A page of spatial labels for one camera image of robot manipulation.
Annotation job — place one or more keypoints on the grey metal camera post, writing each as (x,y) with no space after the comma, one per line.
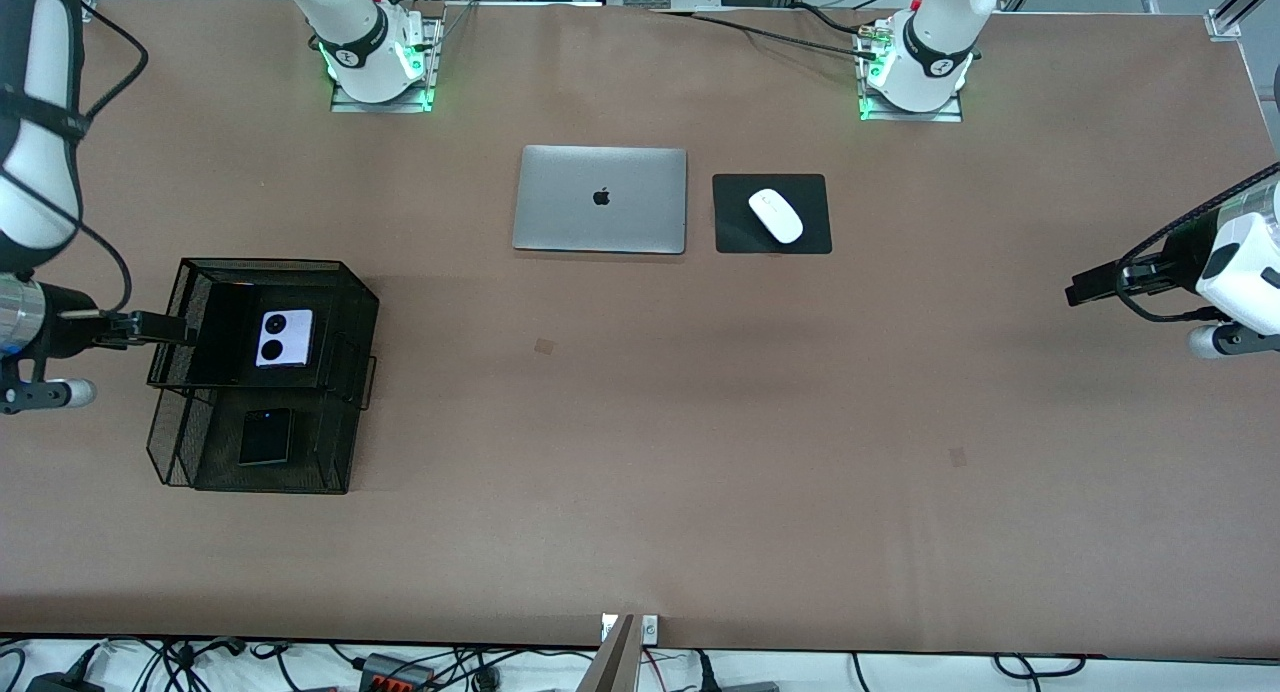
(610,662)

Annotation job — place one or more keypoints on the black mesh two-tier tray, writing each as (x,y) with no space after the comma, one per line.
(320,442)

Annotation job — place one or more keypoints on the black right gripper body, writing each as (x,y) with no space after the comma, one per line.
(68,322)

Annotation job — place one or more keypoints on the black power adapter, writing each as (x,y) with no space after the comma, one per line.
(60,684)

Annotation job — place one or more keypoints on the long black smartphone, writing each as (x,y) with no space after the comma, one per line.
(225,337)

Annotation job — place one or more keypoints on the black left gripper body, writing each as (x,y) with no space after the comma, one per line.
(1178,248)

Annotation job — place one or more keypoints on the small silver bracket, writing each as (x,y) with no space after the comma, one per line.
(650,628)
(608,628)

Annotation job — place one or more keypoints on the small black flip phone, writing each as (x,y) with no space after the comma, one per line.
(265,437)

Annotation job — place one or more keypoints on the aluminium corner frame profile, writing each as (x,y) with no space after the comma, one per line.
(1225,22)
(88,7)

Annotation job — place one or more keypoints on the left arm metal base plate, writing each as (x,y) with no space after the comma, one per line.
(910,116)

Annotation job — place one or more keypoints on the silver closed laptop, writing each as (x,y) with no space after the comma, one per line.
(580,202)

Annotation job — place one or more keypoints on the white computer mouse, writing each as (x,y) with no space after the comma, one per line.
(776,215)

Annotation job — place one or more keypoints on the black mouse pad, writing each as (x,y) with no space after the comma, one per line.
(735,197)

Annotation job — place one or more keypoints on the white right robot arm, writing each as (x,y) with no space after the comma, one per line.
(40,192)

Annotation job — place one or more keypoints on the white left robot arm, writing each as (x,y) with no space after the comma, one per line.
(945,32)

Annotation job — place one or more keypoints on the lavender flip phone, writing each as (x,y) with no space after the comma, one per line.
(290,347)

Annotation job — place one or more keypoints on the black power strip red switches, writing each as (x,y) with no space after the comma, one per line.
(395,672)

